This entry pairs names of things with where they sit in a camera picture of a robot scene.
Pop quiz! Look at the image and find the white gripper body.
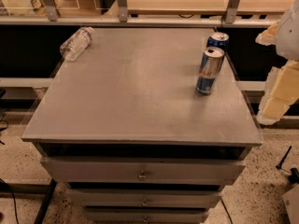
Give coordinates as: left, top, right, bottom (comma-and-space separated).
276, 0, 299, 61

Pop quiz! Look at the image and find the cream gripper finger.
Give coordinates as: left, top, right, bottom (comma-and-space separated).
255, 21, 278, 46
257, 60, 299, 125

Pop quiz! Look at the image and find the blue pepsi can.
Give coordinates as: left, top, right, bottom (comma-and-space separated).
206, 32, 229, 52

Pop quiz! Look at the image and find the red bull can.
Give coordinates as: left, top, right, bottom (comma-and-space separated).
195, 47, 224, 95

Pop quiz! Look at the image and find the black antenna device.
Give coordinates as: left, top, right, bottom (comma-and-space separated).
275, 145, 299, 184

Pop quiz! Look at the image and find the grey box on floor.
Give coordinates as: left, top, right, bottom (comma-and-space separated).
282, 184, 299, 224

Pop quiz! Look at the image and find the top drawer knob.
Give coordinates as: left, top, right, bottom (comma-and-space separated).
137, 170, 148, 181

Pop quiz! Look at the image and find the grey drawer cabinet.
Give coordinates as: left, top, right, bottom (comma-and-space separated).
22, 28, 262, 224

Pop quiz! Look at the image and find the middle drawer knob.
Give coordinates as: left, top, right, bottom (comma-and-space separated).
141, 199, 149, 207

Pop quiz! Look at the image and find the clear plastic water bottle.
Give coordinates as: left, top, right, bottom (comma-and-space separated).
60, 27, 93, 62

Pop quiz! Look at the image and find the middle metal rail post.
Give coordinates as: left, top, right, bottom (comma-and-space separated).
117, 0, 128, 22

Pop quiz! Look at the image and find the left metal rail post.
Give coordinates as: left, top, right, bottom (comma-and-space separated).
43, 0, 59, 21

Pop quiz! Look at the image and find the black floor cable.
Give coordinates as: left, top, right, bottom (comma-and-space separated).
0, 178, 21, 224

